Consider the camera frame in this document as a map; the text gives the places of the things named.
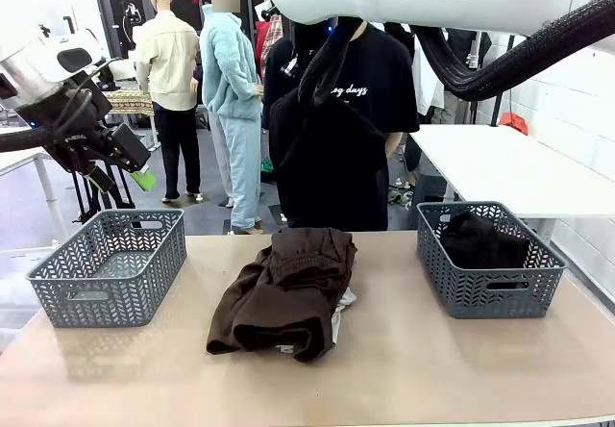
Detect white table with white leg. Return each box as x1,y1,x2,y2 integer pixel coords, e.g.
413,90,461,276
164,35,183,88
0,147,63,243

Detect black camera tripod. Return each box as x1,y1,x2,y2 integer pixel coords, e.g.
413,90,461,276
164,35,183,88
61,160,136,225

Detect large white table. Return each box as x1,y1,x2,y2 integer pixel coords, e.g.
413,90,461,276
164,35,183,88
410,123,615,220

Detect black garment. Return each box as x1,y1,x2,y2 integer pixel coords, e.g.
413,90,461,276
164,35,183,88
439,211,532,291
261,37,388,232

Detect table with patterned cloth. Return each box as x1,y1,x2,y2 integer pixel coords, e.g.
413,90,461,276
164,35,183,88
103,88,155,118

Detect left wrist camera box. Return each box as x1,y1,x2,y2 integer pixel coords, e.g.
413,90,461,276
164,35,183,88
109,122,152,173

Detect light grey garment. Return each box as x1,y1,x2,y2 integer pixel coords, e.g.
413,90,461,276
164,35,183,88
330,288,357,346

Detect person's left forearm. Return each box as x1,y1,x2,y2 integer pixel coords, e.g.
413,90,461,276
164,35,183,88
385,132,404,160

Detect black light stand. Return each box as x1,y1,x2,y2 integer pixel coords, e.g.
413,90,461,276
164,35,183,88
489,88,504,128

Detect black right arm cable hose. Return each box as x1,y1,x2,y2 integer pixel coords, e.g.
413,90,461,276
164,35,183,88
296,0,615,107

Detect orange object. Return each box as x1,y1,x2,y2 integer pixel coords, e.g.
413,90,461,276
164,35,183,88
499,112,529,136

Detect mannequin in light blue fleece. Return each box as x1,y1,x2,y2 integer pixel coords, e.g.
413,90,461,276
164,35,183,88
199,0,265,235

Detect mannequin in white coat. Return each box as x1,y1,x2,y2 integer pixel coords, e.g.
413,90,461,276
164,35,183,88
413,46,446,125

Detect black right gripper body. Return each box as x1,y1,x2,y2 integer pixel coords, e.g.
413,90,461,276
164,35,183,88
293,18,345,63

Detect mannequin in black coat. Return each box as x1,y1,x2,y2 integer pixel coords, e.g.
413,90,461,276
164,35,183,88
431,30,494,125

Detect dark brown garment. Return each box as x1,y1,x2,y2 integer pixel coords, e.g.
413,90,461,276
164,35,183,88
206,227,359,364

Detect mannequin in cream shirt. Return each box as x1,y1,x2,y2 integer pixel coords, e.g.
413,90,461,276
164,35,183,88
135,0,203,206

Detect grey plastic lattice basket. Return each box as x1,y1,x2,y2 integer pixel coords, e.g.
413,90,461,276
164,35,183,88
26,208,187,329
415,200,569,320

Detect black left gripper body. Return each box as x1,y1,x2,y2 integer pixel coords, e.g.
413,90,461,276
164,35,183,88
28,90,124,174

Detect mannequin in plaid shirt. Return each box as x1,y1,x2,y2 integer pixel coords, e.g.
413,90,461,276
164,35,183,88
254,0,285,82

